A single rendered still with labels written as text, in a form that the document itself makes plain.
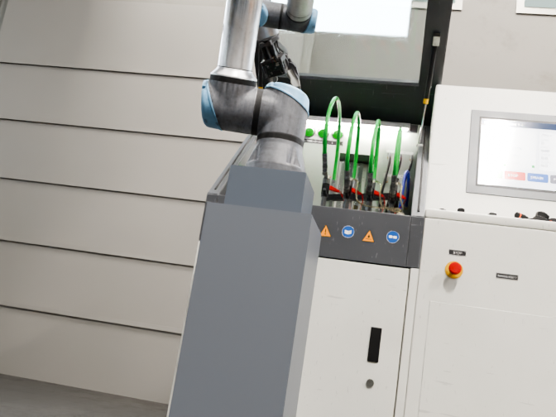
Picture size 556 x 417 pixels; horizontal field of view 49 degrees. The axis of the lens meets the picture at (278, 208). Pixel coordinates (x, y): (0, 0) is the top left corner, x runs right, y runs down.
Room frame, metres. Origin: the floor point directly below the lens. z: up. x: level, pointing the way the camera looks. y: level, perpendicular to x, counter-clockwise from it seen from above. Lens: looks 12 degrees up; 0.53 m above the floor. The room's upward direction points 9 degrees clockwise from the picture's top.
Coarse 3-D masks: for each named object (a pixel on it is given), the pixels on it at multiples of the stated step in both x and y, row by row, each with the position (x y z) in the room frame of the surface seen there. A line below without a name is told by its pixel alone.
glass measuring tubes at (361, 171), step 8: (344, 160) 2.39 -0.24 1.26; (352, 160) 2.38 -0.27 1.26; (360, 160) 2.37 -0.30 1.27; (368, 160) 2.36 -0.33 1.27; (344, 168) 2.39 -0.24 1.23; (352, 168) 2.38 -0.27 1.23; (360, 168) 2.38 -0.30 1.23; (368, 168) 2.37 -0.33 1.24; (360, 176) 2.38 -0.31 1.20; (360, 184) 2.38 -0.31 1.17; (352, 208) 2.40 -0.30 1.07
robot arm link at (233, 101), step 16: (240, 0) 1.31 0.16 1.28; (256, 0) 1.32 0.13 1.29; (224, 16) 1.36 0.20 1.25; (240, 16) 1.33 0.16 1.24; (256, 16) 1.34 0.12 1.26; (224, 32) 1.36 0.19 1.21; (240, 32) 1.34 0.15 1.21; (256, 32) 1.37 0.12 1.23; (224, 48) 1.37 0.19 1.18; (240, 48) 1.36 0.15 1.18; (224, 64) 1.38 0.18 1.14; (240, 64) 1.37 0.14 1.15; (208, 80) 1.42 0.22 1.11; (224, 80) 1.37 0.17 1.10; (240, 80) 1.37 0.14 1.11; (256, 80) 1.42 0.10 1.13; (208, 96) 1.39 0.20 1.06; (224, 96) 1.39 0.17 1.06; (240, 96) 1.39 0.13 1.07; (208, 112) 1.41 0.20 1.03; (224, 112) 1.40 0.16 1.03; (240, 112) 1.40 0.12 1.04; (224, 128) 1.45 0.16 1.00; (240, 128) 1.43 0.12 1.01
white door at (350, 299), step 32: (320, 288) 1.89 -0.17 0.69; (352, 288) 1.87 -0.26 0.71; (384, 288) 1.85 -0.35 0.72; (320, 320) 1.88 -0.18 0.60; (352, 320) 1.86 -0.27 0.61; (384, 320) 1.84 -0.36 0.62; (320, 352) 1.88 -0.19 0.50; (352, 352) 1.86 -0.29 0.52; (384, 352) 1.84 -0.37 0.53; (320, 384) 1.88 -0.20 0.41; (352, 384) 1.86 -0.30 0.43; (384, 384) 1.84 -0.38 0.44; (320, 416) 1.88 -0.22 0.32; (352, 416) 1.86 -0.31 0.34; (384, 416) 1.84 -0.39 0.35
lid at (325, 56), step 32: (320, 0) 2.03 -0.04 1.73; (352, 0) 2.01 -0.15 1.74; (384, 0) 1.98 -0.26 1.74; (416, 0) 1.95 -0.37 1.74; (448, 0) 1.91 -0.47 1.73; (288, 32) 2.18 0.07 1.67; (320, 32) 2.15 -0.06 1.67; (352, 32) 2.12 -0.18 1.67; (384, 32) 2.08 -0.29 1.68; (416, 32) 2.05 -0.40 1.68; (256, 64) 2.32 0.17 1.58; (320, 64) 2.27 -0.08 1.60; (352, 64) 2.23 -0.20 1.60; (384, 64) 2.20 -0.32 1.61; (416, 64) 2.17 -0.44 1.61; (320, 96) 2.38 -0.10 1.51; (352, 96) 2.34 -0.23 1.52; (384, 96) 2.31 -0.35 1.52; (416, 96) 2.27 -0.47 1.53
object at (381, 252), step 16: (320, 208) 1.89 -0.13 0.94; (336, 208) 1.88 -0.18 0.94; (336, 224) 1.88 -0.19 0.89; (352, 224) 1.87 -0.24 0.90; (368, 224) 1.86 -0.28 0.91; (384, 224) 1.85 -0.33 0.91; (400, 224) 1.84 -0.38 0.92; (336, 240) 1.88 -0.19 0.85; (352, 240) 1.87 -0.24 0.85; (384, 240) 1.85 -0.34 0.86; (400, 240) 1.84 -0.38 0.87; (320, 256) 1.90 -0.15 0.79; (336, 256) 1.88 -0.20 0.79; (352, 256) 1.87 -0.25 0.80; (368, 256) 1.86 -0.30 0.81; (384, 256) 1.85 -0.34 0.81; (400, 256) 1.84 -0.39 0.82
